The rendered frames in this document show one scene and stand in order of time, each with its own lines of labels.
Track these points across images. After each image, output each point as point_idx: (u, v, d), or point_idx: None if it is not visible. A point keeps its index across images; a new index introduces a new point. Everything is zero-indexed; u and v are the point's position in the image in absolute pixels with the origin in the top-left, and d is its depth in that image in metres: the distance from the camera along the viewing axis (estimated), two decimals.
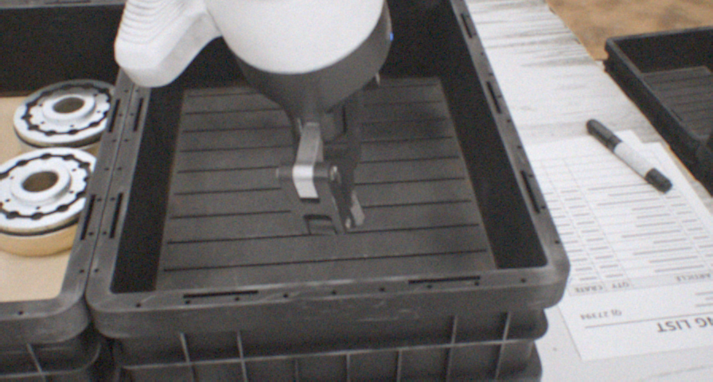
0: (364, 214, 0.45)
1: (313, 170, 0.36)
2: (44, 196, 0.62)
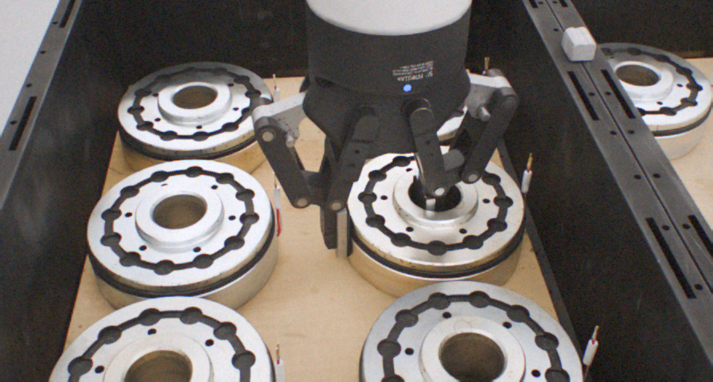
0: (348, 255, 0.44)
1: (258, 119, 0.37)
2: None
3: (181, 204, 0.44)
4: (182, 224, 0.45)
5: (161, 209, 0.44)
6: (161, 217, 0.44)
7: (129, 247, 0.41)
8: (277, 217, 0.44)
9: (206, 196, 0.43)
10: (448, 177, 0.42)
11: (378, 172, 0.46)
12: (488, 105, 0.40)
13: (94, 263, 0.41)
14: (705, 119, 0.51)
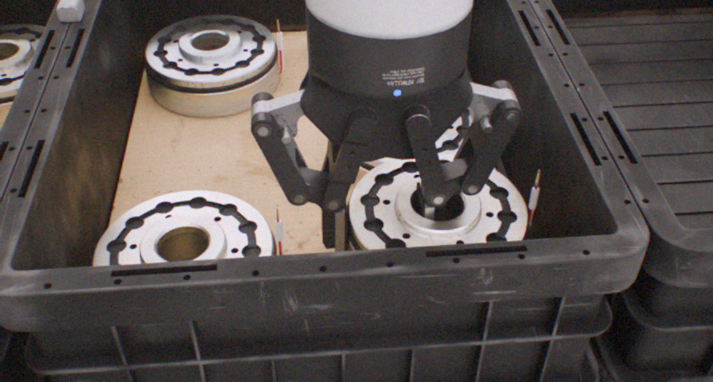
0: None
1: (255, 114, 0.37)
2: None
3: None
4: None
5: None
6: None
7: None
8: None
9: None
10: (449, 187, 0.41)
11: (386, 176, 0.46)
12: (491, 117, 0.39)
13: None
14: (256, 79, 0.58)
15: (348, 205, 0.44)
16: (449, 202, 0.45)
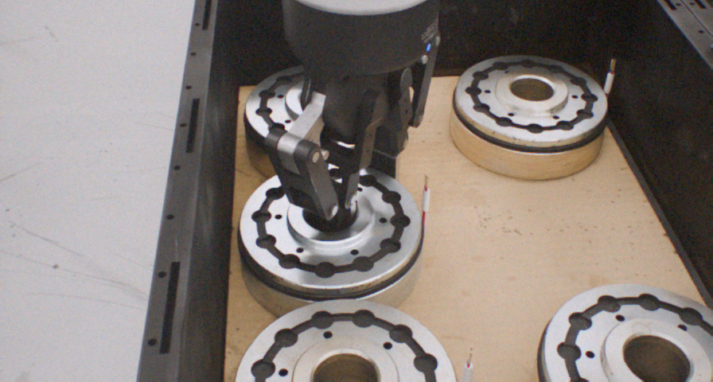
0: None
1: (296, 146, 0.35)
2: None
3: None
4: None
5: (309, 212, 0.43)
6: (309, 220, 0.44)
7: (286, 249, 0.41)
8: (422, 220, 0.44)
9: (355, 198, 0.43)
10: (402, 130, 0.45)
11: None
12: None
13: (251, 266, 0.41)
14: None
15: None
16: None
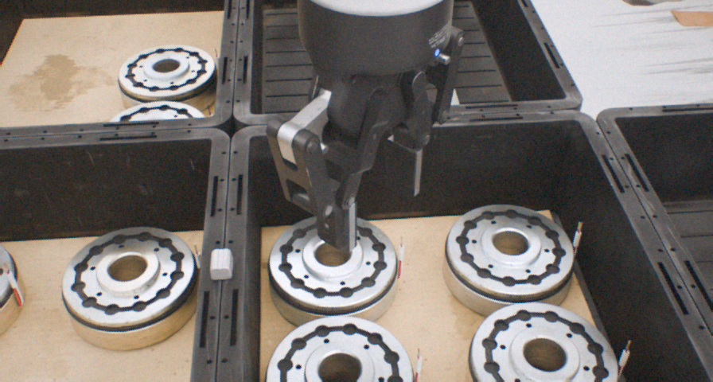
0: (356, 247, 0.44)
1: (296, 134, 0.36)
2: (565, 378, 0.52)
3: (339, 360, 0.54)
4: (337, 372, 0.55)
5: (323, 364, 0.54)
6: (323, 369, 0.54)
7: None
8: (415, 378, 0.54)
9: (361, 357, 0.53)
10: (426, 126, 0.46)
11: None
12: (442, 50, 0.44)
13: None
14: (382, 297, 0.59)
15: None
16: None
